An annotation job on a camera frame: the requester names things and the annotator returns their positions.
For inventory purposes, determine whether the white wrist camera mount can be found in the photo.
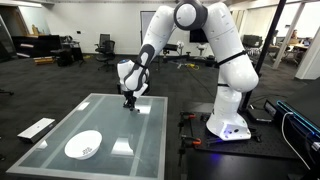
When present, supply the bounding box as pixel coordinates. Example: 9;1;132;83
134;83;150;100

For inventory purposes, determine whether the black flat device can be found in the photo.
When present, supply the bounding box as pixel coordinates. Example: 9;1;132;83
248;99;278;124

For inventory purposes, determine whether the black box blue light strip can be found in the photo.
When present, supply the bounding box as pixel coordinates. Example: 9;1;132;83
275;99;320;148

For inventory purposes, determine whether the whiteboard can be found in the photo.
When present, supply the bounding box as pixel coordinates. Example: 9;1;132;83
139;10;157;44

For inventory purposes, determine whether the black clamp orange handle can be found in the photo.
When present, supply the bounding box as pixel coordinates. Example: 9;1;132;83
178;111;197;136
177;134;203;167

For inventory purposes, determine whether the yellow cable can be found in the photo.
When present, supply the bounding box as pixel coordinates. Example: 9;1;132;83
181;62;201;71

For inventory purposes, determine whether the black vertical pole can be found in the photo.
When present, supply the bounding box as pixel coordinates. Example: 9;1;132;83
239;0;288;113

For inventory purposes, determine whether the seated person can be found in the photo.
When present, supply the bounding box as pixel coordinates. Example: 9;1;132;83
289;29;301;44

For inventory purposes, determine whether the white cable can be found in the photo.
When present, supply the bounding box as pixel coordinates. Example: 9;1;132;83
280;111;312;171

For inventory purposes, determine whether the black office chair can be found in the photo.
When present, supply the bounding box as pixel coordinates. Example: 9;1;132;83
95;39;117;72
98;33;111;48

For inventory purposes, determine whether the black desk with clutter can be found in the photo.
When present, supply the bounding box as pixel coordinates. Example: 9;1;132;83
11;34;84;67

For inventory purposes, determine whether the black wall monitor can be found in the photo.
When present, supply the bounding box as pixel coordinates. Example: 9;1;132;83
189;29;210;44

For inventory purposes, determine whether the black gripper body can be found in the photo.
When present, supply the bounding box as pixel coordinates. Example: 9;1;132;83
122;90;137;103

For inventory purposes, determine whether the black mounting base plate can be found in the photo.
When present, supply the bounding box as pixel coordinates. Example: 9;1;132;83
181;111;301;160

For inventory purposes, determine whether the white bowl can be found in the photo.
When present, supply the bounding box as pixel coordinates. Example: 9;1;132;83
64;129;103;161

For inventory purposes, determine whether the white flat box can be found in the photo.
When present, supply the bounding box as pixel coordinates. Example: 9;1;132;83
17;117;57;144

